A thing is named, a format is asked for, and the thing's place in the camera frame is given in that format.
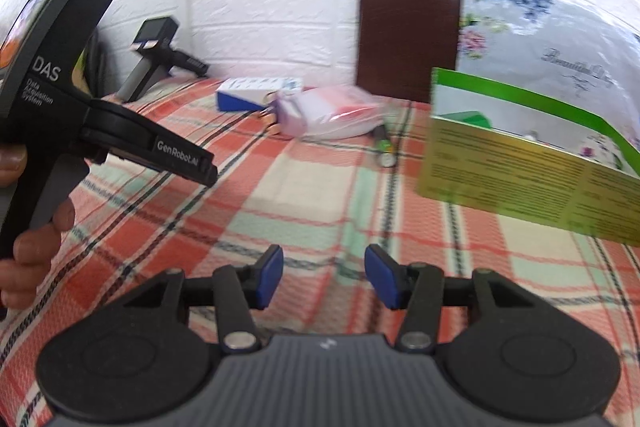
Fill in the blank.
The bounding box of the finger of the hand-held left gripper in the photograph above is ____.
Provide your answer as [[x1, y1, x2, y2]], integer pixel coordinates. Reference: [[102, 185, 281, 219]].
[[192, 154, 219, 188]]

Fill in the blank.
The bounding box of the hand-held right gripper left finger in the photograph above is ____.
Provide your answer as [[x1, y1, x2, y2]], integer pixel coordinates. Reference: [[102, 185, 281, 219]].
[[122, 244, 285, 353]]

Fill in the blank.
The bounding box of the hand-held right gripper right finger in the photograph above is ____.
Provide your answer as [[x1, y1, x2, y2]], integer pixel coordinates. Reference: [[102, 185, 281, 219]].
[[364, 244, 536, 352]]

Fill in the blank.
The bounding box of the white blue box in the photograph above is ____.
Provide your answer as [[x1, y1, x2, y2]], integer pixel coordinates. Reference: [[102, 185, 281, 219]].
[[216, 77, 304, 112]]

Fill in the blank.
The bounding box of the pink packet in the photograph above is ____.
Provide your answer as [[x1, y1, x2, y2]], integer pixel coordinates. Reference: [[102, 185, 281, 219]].
[[274, 86, 388, 138]]

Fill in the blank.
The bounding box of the green cardboard box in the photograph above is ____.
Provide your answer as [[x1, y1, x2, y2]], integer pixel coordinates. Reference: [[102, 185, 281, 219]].
[[415, 67, 640, 248]]

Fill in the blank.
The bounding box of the person's left hand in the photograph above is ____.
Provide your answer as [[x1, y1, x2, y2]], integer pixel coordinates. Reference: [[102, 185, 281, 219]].
[[0, 144, 76, 310]]

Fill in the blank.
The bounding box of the lime green object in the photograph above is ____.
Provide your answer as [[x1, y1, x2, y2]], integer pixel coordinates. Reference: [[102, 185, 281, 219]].
[[72, 52, 91, 90]]

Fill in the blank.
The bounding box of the black round object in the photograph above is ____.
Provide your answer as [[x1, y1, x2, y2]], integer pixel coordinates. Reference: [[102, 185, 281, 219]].
[[82, 34, 118, 100]]

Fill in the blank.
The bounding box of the plaid blanket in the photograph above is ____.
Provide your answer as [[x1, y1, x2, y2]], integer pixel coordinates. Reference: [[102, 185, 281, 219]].
[[0, 77, 640, 427]]

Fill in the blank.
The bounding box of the spare black grey gripper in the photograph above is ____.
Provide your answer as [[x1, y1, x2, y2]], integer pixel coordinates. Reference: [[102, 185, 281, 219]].
[[116, 16, 208, 104]]

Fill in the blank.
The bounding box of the dark brown chair back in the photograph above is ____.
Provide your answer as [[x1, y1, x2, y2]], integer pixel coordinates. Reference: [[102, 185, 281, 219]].
[[355, 0, 463, 104]]

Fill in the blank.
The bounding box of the floral printed bedding bag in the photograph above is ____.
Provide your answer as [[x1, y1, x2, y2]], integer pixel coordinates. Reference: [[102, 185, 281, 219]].
[[452, 0, 640, 180]]

